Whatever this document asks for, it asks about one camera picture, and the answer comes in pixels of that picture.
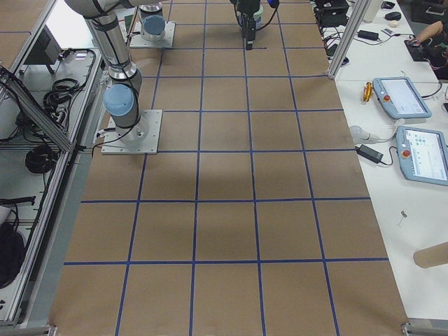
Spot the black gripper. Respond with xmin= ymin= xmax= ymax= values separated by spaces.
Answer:
xmin=232 ymin=0 xmax=260 ymax=50

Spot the green bowl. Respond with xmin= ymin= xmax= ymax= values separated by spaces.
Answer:
xmin=253 ymin=5 xmax=263 ymax=22

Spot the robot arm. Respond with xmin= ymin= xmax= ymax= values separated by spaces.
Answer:
xmin=66 ymin=1 xmax=162 ymax=146
xmin=134 ymin=1 xmax=263 ymax=50

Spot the metallic cylinder tool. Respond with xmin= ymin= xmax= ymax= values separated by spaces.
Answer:
xmin=362 ymin=82 xmax=372 ymax=102

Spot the white light bulb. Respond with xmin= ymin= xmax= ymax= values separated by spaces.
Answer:
xmin=349 ymin=125 xmax=380 ymax=144

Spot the teach pendant far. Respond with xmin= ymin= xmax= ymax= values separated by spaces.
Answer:
xmin=372 ymin=77 xmax=432 ymax=120

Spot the teach pendant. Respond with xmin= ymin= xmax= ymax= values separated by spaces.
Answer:
xmin=372 ymin=77 xmax=432 ymax=120
xmin=395 ymin=126 xmax=447 ymax=186

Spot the black power adapter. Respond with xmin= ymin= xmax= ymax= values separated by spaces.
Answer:
xmin=356 ymin=144 xmax=384 ymax=164

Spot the teach pendant near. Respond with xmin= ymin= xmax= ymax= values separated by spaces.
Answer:
xmin=395 ymin=126 xmax=447 ymax=186

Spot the cardboard tube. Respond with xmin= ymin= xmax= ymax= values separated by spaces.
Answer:
xmin=413 ymin=242 xmax=448 ymax=269

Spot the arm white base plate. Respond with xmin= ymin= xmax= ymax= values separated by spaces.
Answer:
xmin=101 ymin=110 xmax=162 ymax=155
xmin=129 ymin=22 xmax=176 ymax=49

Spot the aluminium frame post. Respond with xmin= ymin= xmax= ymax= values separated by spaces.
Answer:
xmin=328 ymin=0 xmax=371 ymax=79

